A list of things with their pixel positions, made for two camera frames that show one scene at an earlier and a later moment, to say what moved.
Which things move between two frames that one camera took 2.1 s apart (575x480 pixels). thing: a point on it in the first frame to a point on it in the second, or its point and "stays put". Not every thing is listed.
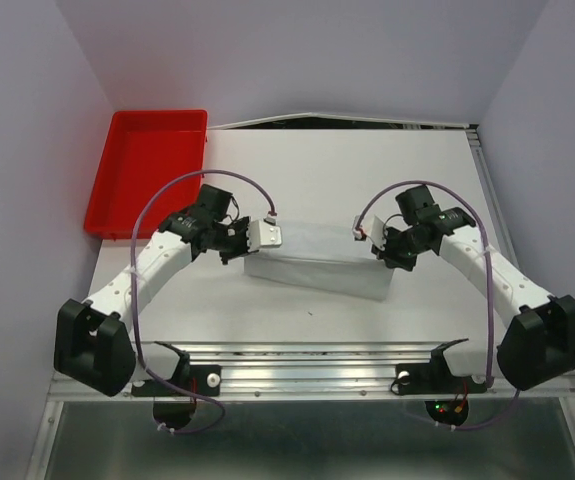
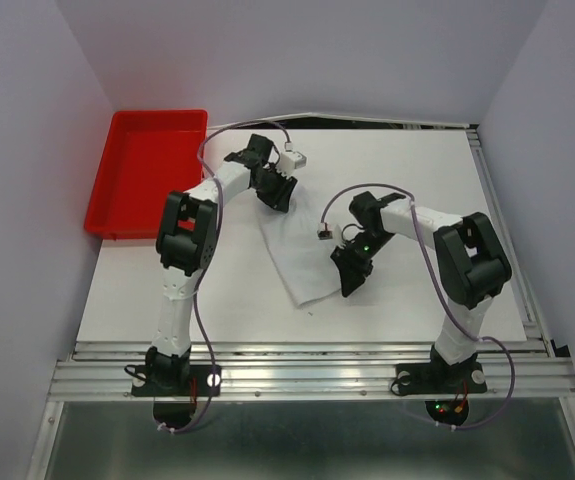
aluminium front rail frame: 317,371 stays put
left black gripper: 242,225 to 280,199
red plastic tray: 141,151 stays put
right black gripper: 390,259 to 350,267
